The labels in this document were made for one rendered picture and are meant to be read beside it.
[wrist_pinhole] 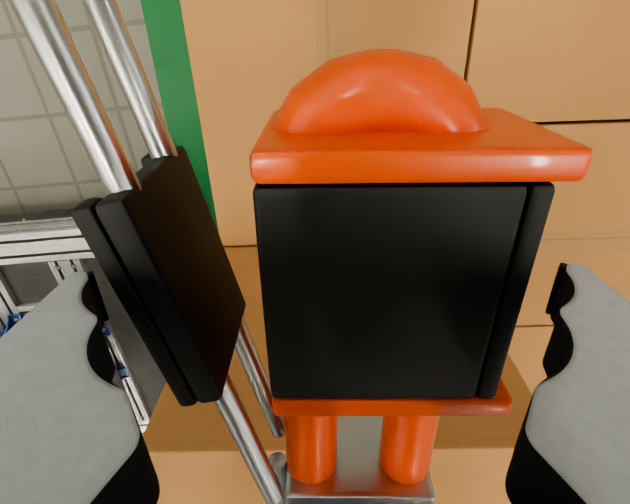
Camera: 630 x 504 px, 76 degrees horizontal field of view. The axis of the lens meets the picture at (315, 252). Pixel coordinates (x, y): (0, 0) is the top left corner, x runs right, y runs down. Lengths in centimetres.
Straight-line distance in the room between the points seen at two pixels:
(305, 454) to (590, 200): 72
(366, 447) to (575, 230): 69
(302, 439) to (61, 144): 132
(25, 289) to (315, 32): 113
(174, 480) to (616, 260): 80
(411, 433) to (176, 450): 31
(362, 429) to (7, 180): 145
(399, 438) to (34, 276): 131
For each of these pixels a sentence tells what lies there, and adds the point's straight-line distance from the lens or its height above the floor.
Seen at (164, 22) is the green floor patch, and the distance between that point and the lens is 124.
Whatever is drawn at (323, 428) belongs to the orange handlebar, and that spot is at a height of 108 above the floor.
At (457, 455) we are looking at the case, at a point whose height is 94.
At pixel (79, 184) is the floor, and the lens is 145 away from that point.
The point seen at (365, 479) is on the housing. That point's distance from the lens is 19.
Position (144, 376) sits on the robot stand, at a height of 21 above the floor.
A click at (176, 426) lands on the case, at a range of 46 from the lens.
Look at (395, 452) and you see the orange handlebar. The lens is 18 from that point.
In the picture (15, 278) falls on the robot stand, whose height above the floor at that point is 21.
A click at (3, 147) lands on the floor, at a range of 153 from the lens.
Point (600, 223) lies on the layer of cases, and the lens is 86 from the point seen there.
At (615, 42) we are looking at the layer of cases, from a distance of 76.
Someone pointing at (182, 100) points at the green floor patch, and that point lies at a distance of 125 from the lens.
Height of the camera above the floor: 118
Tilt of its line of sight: 61 degrees down
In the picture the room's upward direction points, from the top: 180 degrees counter-clockwise
